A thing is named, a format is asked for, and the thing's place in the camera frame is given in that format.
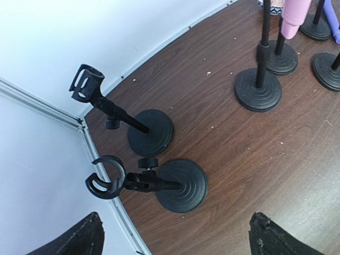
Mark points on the aluminium left corner post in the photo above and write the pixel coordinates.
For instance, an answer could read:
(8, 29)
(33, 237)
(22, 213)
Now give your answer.
(46, 156)

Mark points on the black small-mic stand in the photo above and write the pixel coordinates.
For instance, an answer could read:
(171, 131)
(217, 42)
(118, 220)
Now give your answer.
(325, 67)

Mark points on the pink microphone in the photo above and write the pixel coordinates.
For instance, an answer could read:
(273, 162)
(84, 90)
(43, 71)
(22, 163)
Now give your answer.
(294, 14)

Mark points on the black blue-mic stand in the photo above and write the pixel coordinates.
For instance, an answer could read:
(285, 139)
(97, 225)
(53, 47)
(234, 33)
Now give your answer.
(257, 89)

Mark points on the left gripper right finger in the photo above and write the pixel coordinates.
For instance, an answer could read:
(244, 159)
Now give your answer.
(266, 237)

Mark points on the black glitter-mic stand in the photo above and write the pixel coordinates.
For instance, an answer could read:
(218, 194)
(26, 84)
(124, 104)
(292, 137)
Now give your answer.
(314, 27)

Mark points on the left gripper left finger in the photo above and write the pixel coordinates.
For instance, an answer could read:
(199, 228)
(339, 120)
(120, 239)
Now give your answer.
(85, 237)

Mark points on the purple microphone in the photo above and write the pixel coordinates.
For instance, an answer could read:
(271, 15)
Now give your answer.
(332, 19)

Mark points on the black pink-mic stand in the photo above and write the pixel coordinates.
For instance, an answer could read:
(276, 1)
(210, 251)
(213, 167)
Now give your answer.
(283, 58)

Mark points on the patterned ceramic bowl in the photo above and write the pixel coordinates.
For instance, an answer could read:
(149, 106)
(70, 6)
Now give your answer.
(276, 7)

